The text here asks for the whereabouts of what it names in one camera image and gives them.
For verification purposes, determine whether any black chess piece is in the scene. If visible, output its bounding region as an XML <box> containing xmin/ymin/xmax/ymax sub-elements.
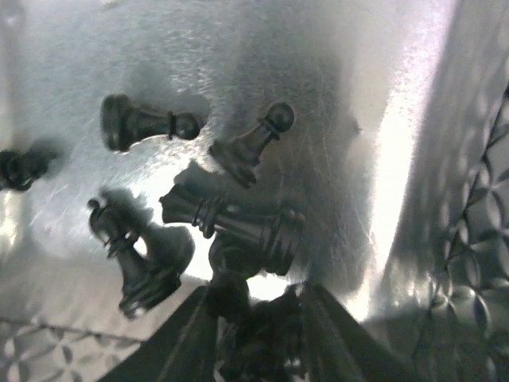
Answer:
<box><xmin>1</xmin><ymin>140</ymin><xmax>62</xmax><ymax>192</ymax></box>
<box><xmin>208</xmin><ymin>236</ymin><xmax>306</xmax><ymax>381</ymax></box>

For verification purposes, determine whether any black chess pawn lying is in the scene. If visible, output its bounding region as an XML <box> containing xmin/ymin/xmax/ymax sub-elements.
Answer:
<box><xmin>208</xmin><ymin>102</ymin><xmax>295</xmax><ymax>189</ymax></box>
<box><xmin>100</xmin><ymin>94</ymin><xmax>204</xmax><ymax>153</ymax></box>

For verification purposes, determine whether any black chess bishop lying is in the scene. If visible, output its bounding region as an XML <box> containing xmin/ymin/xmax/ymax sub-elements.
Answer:
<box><xmin>87</xmin><ymin>199</ymin><xmax>195</xmax><ymax>320</ymax></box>

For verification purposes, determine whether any black chess piece lying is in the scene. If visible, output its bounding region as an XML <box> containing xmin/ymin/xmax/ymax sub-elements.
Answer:
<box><xmin>1</xmin><ymin>140</ymin><xmax>62</xmax><ymax>192</ymax></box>

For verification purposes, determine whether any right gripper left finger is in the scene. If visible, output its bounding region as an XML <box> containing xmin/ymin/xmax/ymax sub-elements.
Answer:
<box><xmin>101</xmin><ymin>286</ymin><xmax>218</xmax><ymax>382</ymax></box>

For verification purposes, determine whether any pink metal tin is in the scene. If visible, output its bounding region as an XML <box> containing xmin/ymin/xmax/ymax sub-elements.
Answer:
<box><xmin>1</xmin><ymin>1</ymin><xmax>508</xmax><ymax>381</ymax></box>

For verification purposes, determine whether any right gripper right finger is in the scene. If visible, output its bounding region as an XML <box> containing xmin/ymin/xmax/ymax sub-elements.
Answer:
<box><xmin>300</xmin><ymin>283</ymin><xmax>423</xmax><ymax>381</ymax></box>

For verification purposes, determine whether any black chess queen lying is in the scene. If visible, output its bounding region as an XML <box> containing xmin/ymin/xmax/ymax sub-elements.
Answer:
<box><xmin>159</xmin><ymin>184</ymin><xmax>305</xmax><ymax>275</ymax></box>

